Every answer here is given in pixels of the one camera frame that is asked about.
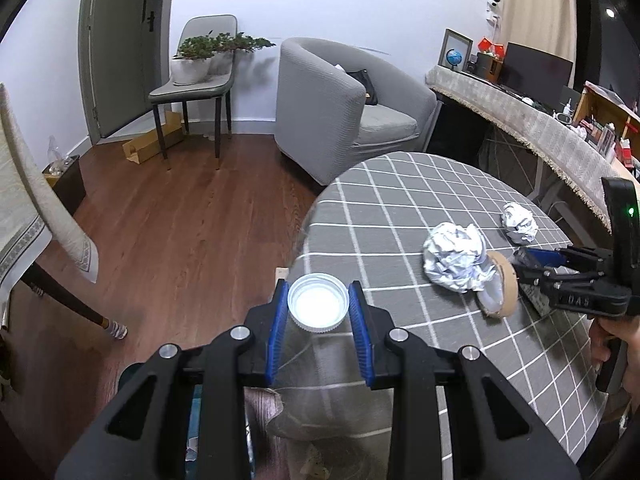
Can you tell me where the dark table leg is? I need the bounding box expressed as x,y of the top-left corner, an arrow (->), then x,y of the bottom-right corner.
21,263 -> 128,340

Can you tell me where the black storage box on floor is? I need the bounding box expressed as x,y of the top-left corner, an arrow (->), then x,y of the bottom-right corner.
43,155 -> 87,216

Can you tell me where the cardboard box on floor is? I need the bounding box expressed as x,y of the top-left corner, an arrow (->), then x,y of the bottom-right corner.
122,110 -> 184,165

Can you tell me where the grey armchair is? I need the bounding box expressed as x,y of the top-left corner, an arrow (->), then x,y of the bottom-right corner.
274,37 -> 437,185

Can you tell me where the blue globe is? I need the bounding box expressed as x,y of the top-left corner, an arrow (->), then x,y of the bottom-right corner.
445,49 -> 463,70

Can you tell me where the wooden desk shelf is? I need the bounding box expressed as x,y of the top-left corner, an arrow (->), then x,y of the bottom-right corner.
573,81 -> 639,170

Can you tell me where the beige curtain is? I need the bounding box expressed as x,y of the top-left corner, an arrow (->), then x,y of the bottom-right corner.
497,0 -> 577,62

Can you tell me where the black remote control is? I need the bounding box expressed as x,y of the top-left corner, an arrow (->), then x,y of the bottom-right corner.
520,284 -> 552,318

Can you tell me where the picture frame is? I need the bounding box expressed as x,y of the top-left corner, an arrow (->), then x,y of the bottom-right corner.
438,28 -> 473,72

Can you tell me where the brown tape roll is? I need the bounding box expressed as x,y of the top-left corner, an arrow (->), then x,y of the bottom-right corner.
476,252 -> 518,318

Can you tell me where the potted green plant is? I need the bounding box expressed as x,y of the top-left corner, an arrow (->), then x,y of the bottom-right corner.
170,30 -> 274,86

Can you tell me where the person right hand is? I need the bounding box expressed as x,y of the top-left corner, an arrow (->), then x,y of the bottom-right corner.
589,316 -> 640,413

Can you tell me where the dark teal trash bin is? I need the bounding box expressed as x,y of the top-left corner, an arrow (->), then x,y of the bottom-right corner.
92,354 -> 255,479

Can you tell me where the grey dining chair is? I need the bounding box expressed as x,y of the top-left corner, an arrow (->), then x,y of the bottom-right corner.
149,14 -> 238,162

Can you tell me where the black monitor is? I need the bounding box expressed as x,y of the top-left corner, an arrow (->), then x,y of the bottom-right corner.
498,42 -> 573,108

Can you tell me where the grey fringed desk cloth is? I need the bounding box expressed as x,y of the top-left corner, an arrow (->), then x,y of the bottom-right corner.
425,65 -> 618,228

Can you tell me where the grey checked round tablecloth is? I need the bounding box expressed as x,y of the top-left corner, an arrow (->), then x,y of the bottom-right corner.
267,152 -> 605,479

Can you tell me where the black handbag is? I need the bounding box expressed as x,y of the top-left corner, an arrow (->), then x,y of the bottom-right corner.
348,70 -> 378,106

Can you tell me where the grey green door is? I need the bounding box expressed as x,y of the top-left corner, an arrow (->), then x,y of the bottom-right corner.
78,0 -> 171,144

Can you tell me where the beige patterned tablecloth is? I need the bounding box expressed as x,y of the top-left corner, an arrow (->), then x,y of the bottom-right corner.
0,90 -> 99,327

